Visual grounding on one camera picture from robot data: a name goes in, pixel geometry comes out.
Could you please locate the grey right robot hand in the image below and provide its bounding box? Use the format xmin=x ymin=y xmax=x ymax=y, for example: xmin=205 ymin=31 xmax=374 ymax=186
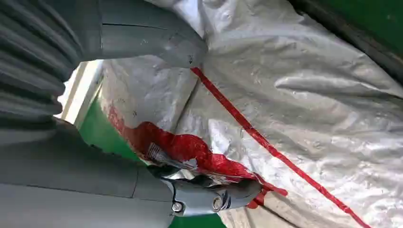
xmin=0 ymin=0 xmax=262 ymax=228

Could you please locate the ribbed grey right arm sleeve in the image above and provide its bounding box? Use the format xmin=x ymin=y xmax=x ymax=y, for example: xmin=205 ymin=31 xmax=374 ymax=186
xmin=0 ymin=0 xmax=83 ymax=130

